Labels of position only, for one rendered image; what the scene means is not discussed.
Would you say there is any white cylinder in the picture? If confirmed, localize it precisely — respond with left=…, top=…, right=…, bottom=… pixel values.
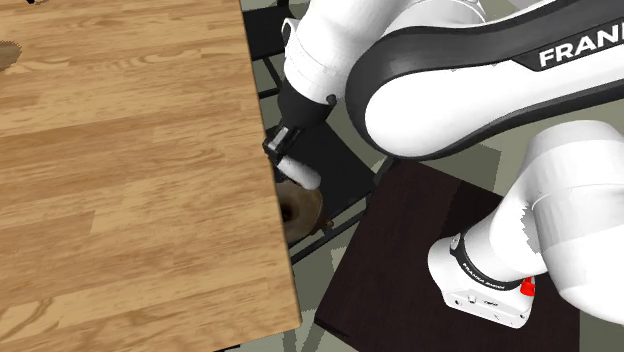
left=275, top=154, right=322, bottom=192

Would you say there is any light wooden table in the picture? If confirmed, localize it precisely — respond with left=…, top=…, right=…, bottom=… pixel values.
left=0, top=0, right=302, bottom=352

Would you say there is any dark robot stand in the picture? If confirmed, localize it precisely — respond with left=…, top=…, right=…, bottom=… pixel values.
left=314, top=158, right=581, bottom=352

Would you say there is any brown round object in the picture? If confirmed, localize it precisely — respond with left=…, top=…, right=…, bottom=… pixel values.
left=0, top=40, right=22, bottom=74

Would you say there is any black metal frame shelf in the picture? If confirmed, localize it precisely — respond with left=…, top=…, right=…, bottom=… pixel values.
left=242, top=0, right=397, bottom=267

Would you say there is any brown ring-shaped object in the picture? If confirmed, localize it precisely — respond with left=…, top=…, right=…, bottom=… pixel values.
left=274, top=179, right=336, bottom=245

